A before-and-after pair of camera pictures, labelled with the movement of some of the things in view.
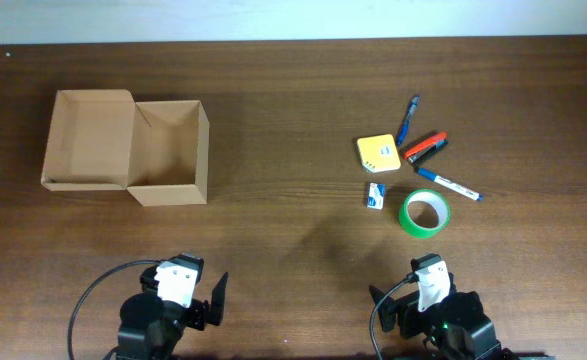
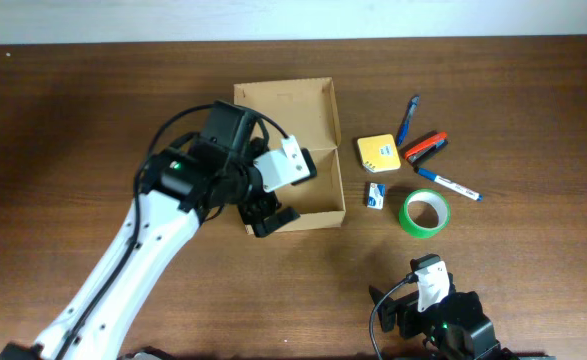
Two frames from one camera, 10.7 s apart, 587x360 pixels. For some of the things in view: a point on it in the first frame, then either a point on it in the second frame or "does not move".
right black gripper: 396,314 does not move
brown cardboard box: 103,139 -> 306,109
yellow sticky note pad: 379,153 does not move
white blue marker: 430,176 does not move
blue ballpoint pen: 405,125 does not move
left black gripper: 203,312 -> 261,211
